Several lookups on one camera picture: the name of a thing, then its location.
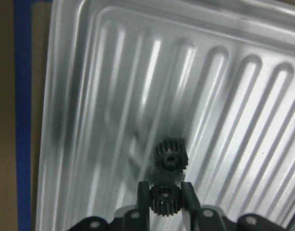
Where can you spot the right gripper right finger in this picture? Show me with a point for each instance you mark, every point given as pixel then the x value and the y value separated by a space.
pixel 195 217

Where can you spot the black bearing gear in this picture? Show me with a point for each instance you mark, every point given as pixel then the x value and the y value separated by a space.
pixel 170 156
pixel 165 200

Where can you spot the silver ribbed metal tray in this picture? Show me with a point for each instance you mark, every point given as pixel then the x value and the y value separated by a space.
pixel 123 75

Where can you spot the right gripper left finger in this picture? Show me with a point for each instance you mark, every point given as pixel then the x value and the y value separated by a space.
pixel 136 217

